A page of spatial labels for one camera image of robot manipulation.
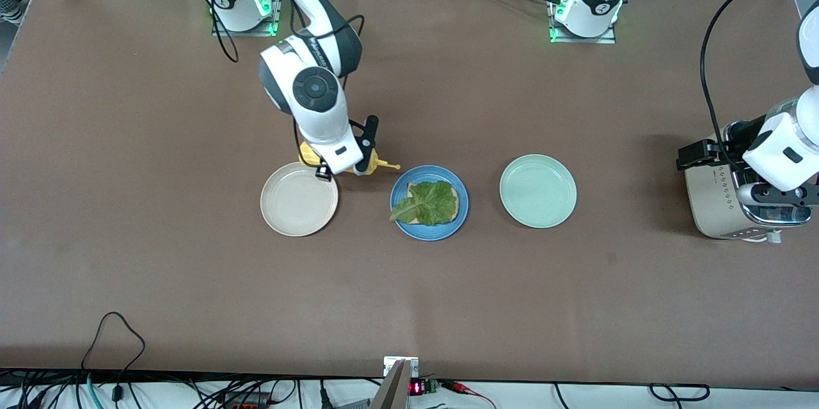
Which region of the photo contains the green lettuce leaf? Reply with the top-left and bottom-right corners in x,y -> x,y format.
389,180 -> 456,227

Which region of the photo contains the beige chrome toaster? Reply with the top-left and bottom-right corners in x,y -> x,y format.
683,120 -> 813,245

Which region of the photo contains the beige round plate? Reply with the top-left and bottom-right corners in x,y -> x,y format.
260,161 -> 339,237

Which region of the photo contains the red clip lead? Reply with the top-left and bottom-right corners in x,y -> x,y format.
441,380 -> 497,409

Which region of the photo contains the blue round plate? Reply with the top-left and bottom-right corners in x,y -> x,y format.
390,165 -> 470,242

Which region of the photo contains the thin black looped cable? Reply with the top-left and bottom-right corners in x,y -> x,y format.
80,311 -> 147,390

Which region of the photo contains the grey metal bracket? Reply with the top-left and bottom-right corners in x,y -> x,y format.
370,360 -> 411,409

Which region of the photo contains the light green round plate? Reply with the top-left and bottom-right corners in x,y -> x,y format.
499,154 -> 578,229

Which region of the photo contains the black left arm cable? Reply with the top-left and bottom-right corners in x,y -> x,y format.
640,0 -> 819,170

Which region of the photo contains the black coiled cable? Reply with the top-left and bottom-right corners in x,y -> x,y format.
649,383 -> 712,403

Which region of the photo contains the teal cable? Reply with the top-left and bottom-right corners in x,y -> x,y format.
85,373 -> 104,409

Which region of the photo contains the yellow squeeze bottle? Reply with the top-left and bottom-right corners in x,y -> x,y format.
298,142 -> 402,178

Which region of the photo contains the brown bread slice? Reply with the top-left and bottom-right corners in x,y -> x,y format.
406,181 -> 461,226

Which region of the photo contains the small white mount box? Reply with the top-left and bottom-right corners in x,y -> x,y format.
383,356 -> 420,378

